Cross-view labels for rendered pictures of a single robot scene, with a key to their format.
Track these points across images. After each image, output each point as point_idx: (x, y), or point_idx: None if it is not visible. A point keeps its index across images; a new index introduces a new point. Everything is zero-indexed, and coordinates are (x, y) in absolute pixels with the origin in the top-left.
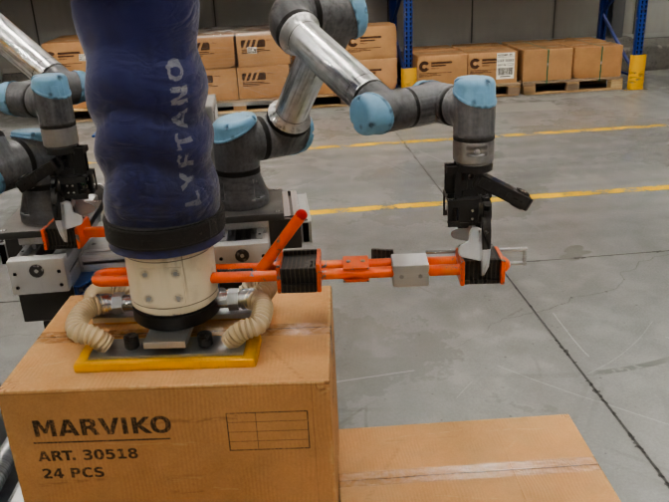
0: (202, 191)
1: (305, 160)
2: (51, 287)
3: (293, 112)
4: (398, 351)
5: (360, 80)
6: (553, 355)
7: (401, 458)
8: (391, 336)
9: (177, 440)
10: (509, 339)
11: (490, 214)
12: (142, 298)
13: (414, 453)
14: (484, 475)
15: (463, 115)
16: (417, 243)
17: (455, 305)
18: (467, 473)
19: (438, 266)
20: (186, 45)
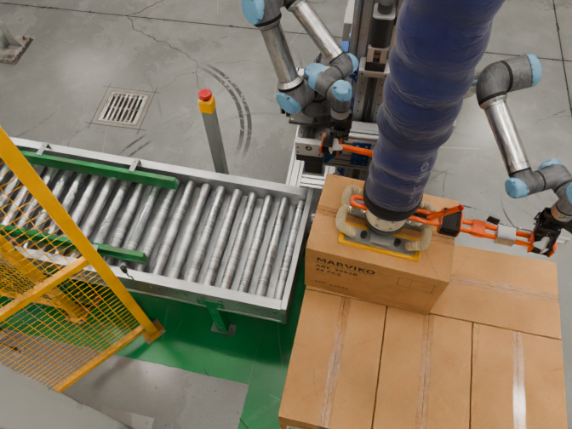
0: (417, 199)
1: None
2: (314, 154)
3: (469, 92)
4: (474, 130)
5: (518, 167)
6: (569, 157)
7: (465, 269)
8: (473, 116)
9: (375, 277)
10: (546, 136)
11: (557, 237)
12: (374, 224)
13: (471, 267)
14: (501, 290)
15: (566, 204)
16: (511, 24)
17: (521, 96)
18: (494, 287)
19: (519, 242)
20: (434, 153)
